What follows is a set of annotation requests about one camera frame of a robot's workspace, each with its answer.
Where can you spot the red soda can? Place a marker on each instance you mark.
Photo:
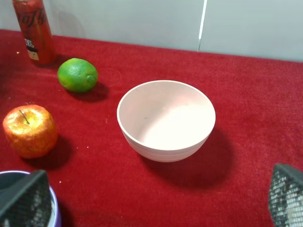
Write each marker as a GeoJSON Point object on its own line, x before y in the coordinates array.
{"type": "Point", "coordinates": [36, 31]}

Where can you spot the pink bowl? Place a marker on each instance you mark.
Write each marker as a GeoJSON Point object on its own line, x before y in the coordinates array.
{"type": "Point", "coordinates": [165, 120]}

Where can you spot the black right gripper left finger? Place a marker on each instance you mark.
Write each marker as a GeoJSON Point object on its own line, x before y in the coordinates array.
{"type": "Point", "coordinates": [26, 203]}

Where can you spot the red yellow apple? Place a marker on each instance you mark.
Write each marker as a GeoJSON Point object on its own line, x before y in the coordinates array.
{"type": "Point", "coordinates": [30, 130]}

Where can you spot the green lime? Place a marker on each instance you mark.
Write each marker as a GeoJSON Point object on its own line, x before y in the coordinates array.
{"type": "Point", "coordinates": [77, 75]}

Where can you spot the red tablecloth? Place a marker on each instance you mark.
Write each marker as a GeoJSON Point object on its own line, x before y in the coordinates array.
{"type": "Point", "coordinates": [100, 181]}

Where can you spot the purple toy pan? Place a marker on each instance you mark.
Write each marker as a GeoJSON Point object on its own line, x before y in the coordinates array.
{"type": "Point", "coordinates": [55, 208]}

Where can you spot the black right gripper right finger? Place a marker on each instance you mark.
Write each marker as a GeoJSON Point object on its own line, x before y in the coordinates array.
{"type": "Point", "coordinates": [285, 202]}

